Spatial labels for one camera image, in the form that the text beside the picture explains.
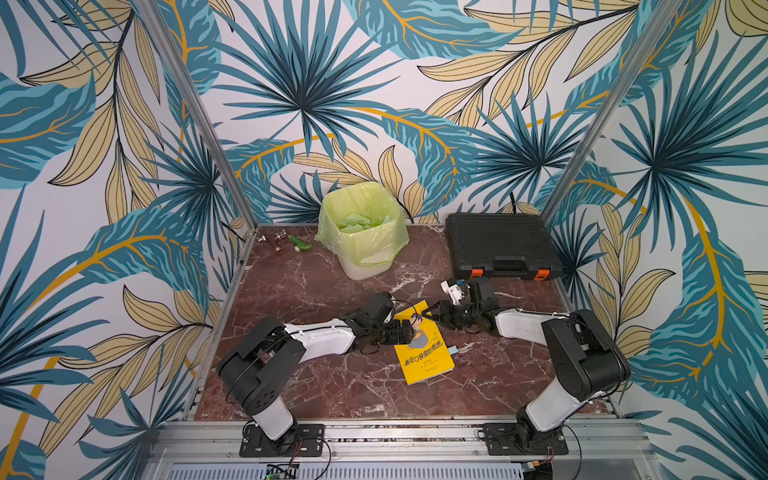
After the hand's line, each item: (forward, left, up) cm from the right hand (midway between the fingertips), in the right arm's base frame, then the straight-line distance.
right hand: (425, 315), depth 90 cm
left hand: (-6, +7, -2) cm, 10 cm away
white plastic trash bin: (+16, +23, +2) cm, 28 cm away
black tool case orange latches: (+25, -26, +2) cm, 36 cm away
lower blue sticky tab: (-10, -7, -3) cm, 13 cm away
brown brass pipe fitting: (+29, +51, -3) cm, 59 cm away
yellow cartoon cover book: (-11, 0, -3) cm, 11 cm away
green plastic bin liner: (+32, +19, +8) cm, 38 cm away
